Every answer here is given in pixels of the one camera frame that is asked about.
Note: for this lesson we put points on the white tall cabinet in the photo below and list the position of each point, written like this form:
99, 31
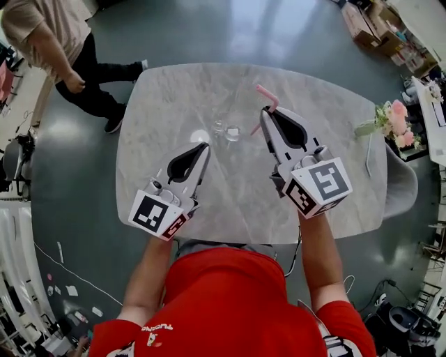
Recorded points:
17, 251

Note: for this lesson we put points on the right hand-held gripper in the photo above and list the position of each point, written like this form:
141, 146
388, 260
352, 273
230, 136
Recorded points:
320, 188

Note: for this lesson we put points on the white thin stick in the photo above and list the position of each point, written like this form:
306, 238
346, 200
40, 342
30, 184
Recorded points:
368, 157

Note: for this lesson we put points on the large white paper scrap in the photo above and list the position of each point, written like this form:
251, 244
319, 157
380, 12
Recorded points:
71, 290

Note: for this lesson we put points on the black grey floor device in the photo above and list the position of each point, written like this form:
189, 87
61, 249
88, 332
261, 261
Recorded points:
404, 319

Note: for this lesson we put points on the pink flowers in white vase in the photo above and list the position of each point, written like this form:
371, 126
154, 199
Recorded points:
397, 118

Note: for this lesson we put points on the pink cloth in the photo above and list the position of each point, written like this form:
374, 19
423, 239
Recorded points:
3, 83

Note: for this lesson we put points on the person's right forearm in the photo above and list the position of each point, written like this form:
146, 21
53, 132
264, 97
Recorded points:
320, 258

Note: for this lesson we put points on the brown cardboard box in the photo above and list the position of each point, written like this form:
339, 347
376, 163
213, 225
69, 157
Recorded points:
390, 41

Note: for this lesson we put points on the grey black office chair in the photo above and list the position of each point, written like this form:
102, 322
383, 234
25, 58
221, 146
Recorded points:
12, 160

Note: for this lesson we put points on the white desk with black legs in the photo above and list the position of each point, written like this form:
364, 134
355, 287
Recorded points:
432, 139

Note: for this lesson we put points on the small pale flower bouquet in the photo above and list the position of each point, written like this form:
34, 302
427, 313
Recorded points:
434, 89

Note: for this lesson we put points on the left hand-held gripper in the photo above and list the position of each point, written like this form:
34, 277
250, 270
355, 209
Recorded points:
153, 212

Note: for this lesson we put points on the pink bendy straw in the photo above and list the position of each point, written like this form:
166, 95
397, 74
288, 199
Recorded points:
266, 93

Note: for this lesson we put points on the white marker pen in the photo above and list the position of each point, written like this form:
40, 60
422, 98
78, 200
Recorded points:
60, 251

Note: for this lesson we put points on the white power strip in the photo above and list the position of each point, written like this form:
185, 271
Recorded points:
381, 299

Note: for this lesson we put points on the clear drinking glass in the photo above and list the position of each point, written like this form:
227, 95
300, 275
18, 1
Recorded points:
231, 132

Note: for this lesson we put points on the person's grey trousers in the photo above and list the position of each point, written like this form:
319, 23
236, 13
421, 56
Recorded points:
202, 247

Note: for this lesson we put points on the white rectangular paper scrap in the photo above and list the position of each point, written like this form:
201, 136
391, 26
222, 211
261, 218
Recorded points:
97, 311

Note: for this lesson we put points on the person's left forearm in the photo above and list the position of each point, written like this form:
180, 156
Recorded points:
146, 279

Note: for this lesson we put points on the grey shell chair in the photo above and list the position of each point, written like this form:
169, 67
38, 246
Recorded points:
400, 188

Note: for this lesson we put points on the person's red shirt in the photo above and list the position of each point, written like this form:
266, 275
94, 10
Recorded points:
230, 303

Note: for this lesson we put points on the white pink cardboard box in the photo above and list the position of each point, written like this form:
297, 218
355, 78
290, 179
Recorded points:
359, 21

